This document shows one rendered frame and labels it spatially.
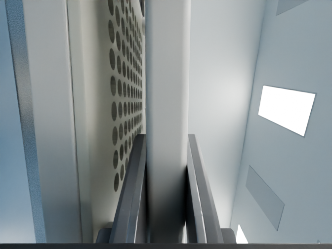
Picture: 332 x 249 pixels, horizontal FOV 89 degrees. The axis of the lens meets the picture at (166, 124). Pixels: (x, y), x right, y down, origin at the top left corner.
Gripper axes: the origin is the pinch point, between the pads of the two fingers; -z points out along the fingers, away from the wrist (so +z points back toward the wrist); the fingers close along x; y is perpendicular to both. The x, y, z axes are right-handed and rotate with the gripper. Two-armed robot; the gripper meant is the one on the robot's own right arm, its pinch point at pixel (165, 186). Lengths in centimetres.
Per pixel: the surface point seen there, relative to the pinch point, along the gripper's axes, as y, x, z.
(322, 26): 33, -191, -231
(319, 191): 191, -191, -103
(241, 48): 95, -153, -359
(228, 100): 194, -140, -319
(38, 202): 7.2, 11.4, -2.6
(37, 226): 9.2, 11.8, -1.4
